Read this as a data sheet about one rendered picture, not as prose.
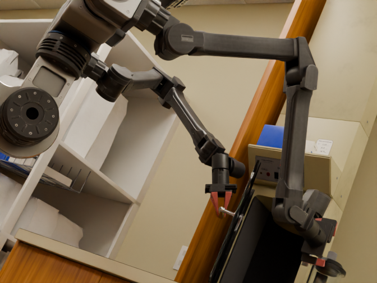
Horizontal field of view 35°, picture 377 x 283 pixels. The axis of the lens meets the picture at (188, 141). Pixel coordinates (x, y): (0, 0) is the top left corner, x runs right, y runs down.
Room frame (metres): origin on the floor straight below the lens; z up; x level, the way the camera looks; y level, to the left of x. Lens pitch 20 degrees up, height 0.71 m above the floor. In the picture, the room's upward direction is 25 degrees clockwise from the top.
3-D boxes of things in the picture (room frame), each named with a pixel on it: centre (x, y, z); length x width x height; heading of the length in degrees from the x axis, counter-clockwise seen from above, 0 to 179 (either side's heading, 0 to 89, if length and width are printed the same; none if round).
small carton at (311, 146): (1.90, -0.38, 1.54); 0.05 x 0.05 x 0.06; 55
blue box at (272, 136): (1.98, -0.29, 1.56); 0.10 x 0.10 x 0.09; 49
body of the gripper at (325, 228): (1.63, -0.43, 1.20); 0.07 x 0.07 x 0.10; 49
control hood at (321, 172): (1.92, -0.35, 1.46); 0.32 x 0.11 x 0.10; 49
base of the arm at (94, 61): (1.80, 0.39, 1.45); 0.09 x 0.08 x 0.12; 20
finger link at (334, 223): (1.68, -0.48, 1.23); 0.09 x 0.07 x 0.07; 139
